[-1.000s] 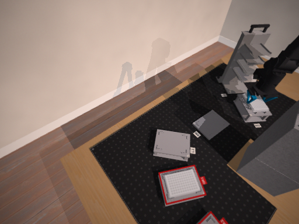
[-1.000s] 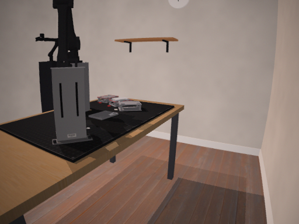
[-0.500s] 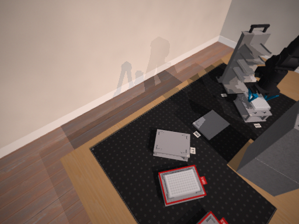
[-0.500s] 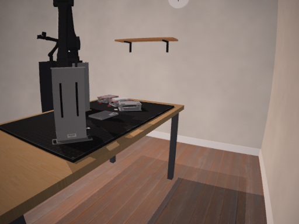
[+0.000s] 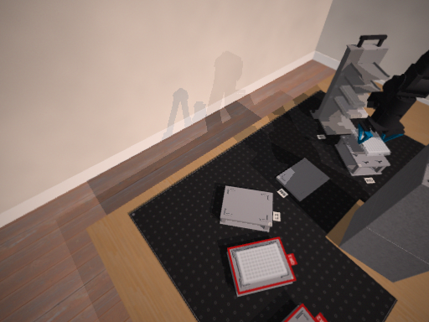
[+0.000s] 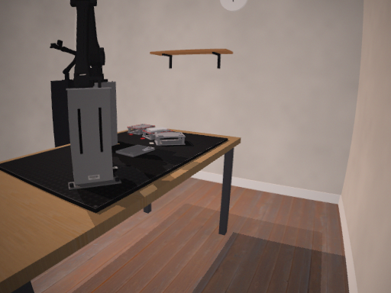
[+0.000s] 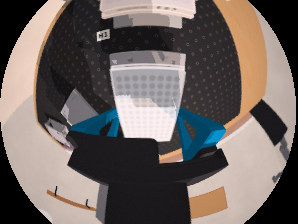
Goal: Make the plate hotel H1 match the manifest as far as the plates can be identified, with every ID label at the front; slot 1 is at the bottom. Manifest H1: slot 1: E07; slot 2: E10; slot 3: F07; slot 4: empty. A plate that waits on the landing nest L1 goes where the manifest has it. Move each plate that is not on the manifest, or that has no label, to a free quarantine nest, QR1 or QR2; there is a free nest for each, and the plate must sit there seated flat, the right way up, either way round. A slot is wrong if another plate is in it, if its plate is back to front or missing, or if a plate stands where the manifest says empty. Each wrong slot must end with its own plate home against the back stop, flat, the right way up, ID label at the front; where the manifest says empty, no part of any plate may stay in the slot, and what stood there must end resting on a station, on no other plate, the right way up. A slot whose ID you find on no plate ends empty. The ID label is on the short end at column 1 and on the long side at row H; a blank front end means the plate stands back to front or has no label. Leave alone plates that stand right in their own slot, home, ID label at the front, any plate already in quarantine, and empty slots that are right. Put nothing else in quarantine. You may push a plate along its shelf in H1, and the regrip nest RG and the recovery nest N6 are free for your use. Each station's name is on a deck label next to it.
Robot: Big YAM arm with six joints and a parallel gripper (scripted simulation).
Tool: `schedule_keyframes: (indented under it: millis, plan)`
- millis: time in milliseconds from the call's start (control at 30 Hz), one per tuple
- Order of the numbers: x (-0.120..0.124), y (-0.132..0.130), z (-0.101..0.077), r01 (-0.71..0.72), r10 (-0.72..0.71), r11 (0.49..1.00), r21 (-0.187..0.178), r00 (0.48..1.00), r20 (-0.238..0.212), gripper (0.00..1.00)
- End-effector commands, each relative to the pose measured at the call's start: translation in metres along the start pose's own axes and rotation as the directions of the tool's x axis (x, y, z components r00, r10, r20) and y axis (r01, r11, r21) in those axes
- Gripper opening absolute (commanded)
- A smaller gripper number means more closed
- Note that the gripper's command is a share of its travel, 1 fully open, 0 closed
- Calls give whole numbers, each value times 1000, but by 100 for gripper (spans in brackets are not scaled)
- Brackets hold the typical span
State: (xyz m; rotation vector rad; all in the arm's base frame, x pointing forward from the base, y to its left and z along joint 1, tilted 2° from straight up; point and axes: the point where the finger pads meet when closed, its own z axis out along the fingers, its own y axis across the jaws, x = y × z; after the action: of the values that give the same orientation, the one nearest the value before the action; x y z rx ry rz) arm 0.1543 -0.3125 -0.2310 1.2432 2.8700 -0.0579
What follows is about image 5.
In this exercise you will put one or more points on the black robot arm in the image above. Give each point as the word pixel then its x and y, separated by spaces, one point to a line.
pixel 401 90

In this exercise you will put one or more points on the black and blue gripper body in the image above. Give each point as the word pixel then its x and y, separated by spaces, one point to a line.
pixel 388 124

